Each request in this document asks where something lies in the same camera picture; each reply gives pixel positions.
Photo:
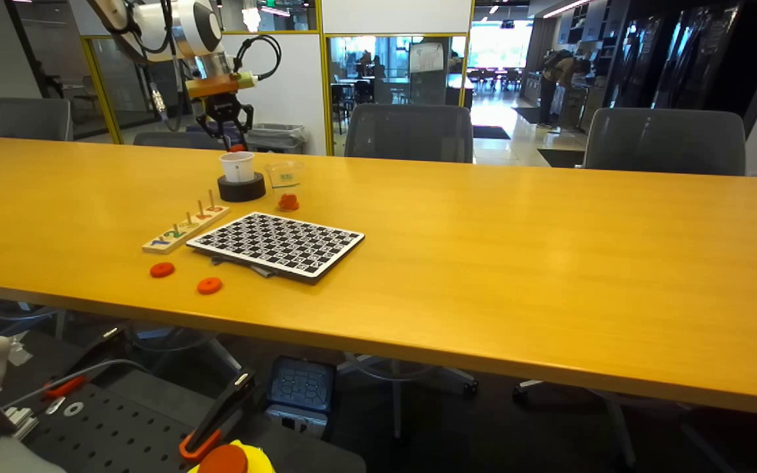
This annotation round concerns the black white checkerboard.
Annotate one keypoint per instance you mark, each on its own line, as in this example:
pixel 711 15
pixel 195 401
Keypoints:
pixel 308 250

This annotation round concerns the clear plastic cup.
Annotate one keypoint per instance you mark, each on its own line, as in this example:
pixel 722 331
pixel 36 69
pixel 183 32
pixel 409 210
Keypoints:
pixel 285 176

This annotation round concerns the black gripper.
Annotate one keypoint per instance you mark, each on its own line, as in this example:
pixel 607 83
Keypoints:
pixel 224 108

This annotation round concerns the grey floor box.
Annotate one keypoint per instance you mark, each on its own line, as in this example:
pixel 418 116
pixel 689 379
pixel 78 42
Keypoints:
pixel 300 389

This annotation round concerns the wooden number puzzle board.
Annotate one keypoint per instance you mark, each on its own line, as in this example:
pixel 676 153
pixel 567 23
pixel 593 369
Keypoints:
pixel 176 235

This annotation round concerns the grey piece under checkerboard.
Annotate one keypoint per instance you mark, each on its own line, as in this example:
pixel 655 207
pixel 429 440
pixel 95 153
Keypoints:
pixel 262 268

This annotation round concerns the black perforated plate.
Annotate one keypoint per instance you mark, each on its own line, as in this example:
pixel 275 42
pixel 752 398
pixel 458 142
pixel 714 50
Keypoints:
pixel 107 435

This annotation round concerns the grey chair wheel base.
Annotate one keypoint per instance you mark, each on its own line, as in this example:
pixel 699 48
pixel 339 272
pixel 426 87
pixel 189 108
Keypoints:
pixel 396 402

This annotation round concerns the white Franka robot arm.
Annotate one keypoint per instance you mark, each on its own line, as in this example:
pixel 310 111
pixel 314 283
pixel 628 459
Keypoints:
pixel 195 16

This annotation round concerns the orange black bar clamp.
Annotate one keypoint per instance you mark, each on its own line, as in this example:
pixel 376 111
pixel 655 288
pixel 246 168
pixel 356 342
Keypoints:
pixel 222 410

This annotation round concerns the yellow emergency stop button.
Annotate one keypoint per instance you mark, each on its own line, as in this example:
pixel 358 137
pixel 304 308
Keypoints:
pixel 229 461

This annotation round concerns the grey office chair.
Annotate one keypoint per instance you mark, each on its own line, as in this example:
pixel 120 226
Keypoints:
pixel 663 140
pixel 170 137
pixel 28 120
pixel 409 132

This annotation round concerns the tan wrist camera mount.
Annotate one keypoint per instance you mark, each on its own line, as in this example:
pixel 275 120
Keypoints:
pixel 222 84

